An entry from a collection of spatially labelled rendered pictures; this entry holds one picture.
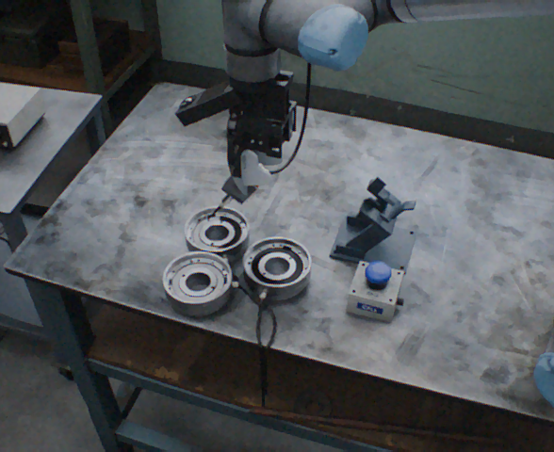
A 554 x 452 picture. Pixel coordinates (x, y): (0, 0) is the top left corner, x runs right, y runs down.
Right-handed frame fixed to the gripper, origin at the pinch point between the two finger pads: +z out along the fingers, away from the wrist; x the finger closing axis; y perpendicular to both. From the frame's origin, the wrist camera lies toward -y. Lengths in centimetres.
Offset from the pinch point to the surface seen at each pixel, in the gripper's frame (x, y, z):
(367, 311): -9.8, 22.8, 11.5
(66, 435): -11, -51, 93
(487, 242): 12.3, 39.0, 13.2
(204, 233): -3.0, -6.2, 10.3
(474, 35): 154, 29, 47
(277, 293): -11.4, 9.1, 10.6
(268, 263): -5.4, 5.7, 11.1
